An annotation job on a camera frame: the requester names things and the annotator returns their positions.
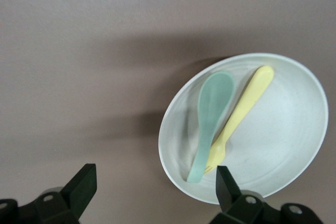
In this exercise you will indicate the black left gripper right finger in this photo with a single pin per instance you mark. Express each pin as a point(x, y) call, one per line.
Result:
point(225, 190)

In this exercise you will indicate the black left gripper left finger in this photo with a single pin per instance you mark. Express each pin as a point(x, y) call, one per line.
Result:
point(78, 190)

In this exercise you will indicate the round white plate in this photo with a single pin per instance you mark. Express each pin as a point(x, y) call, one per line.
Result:
point(275, 129)

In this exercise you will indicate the yellow plastic fork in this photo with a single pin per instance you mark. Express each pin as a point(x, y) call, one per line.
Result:
point(252, 95)

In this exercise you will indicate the teal plastic spoon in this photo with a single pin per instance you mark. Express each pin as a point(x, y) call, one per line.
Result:
point(215, 103)

